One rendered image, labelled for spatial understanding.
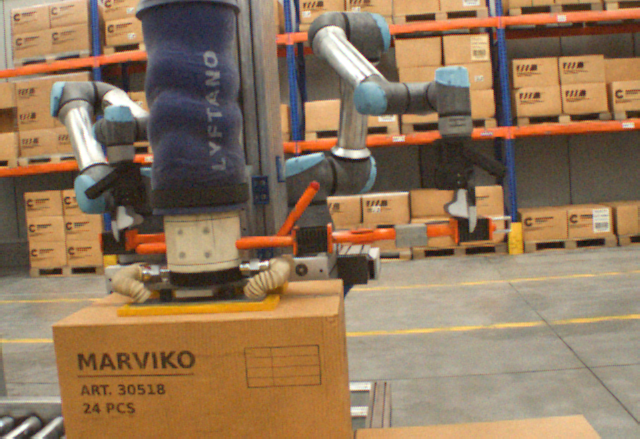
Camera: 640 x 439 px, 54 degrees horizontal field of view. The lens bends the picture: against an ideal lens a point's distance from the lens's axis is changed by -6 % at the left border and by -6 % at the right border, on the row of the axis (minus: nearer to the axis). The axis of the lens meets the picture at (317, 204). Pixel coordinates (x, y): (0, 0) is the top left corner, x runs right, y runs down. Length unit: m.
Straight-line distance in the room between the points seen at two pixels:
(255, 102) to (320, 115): 6.49
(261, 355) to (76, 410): 0.42
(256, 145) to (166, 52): 0.73
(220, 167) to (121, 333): 0.40
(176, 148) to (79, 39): 8.28
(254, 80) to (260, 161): 0.26
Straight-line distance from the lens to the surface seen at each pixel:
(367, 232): 1.45
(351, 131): 1.91
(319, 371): 1.34
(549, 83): 8.80
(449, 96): 1.46
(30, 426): 2.11
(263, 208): 2.11
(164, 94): 1.44
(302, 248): 1.44
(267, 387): 1.36
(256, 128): 2.10
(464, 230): 1.47
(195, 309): 1.40
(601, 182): 10.26
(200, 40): 1.45
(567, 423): 1.80
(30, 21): 10.10
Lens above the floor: 1.22
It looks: 3 degrees down
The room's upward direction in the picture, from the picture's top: 4 degrees counter-clockwise
